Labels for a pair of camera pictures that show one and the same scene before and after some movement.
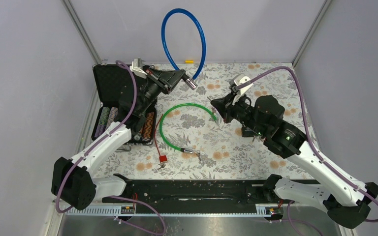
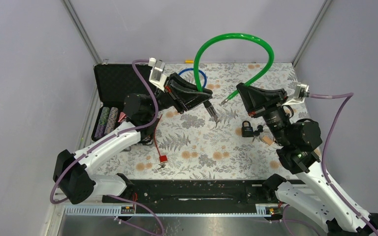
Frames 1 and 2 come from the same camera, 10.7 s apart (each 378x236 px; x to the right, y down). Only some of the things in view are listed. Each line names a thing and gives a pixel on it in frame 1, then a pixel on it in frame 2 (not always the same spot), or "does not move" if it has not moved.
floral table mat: [193, 142] does not move
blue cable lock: [190, 81] → [193, 68]
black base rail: [196, 192] does not move
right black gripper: [227, 103] → [256, 101]
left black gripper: [163, 82] → [183, 95]
